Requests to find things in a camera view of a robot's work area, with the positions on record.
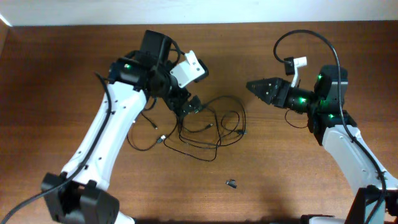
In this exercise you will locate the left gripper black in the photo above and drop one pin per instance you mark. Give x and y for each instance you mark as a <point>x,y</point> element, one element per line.
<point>185,106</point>

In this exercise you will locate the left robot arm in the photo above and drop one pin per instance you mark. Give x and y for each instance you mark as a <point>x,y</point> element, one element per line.
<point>79,194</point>

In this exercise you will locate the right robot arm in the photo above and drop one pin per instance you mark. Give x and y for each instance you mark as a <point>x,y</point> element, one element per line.
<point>375,189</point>

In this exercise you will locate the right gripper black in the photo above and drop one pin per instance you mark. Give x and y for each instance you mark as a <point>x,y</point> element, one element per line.
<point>280,92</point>

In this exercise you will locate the small black adapter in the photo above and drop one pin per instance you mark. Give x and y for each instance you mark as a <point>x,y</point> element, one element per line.
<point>231,183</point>

